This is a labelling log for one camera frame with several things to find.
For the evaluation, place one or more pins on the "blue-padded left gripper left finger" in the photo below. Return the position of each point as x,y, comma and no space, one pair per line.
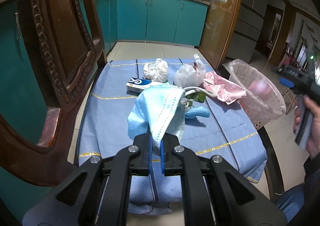
97,192

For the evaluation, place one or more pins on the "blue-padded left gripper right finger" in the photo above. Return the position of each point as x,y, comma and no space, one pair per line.
213,191

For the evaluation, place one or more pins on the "pink white bundle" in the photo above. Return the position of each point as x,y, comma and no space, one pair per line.
261,89

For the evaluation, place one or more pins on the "pink printed plastic bag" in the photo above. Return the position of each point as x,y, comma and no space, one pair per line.
223,89

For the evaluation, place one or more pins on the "blue cloth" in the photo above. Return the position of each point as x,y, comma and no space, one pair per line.
194,112

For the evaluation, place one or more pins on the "green leafy vegetable sprig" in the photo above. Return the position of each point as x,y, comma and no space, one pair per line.
199,97

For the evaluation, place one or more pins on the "light blue face mask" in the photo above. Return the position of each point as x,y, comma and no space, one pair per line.
158,110

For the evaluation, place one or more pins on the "white lined trash basket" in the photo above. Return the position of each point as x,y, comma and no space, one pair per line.
263,102

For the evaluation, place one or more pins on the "teal kitchen cabinets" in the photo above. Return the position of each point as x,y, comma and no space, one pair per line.
169,21

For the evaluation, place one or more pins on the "person's right hand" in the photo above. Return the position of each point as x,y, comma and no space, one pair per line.
312,146

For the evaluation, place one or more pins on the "blue checked tablecloth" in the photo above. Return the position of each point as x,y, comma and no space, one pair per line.
114,116

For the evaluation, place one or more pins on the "grey refrigerator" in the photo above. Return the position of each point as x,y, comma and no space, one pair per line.
247,29

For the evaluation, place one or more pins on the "white plastic bag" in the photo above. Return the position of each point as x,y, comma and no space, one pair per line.
191,75

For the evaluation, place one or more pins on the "white blue toothpaste box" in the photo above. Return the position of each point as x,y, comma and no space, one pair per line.
137,85

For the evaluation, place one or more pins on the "wooden framed glass door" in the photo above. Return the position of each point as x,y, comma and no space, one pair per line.
218,29

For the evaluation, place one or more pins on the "crumpled white paper ball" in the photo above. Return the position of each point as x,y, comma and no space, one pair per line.
157,71

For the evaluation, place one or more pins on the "carved dark wooden chair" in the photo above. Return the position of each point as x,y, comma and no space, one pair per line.
64,42

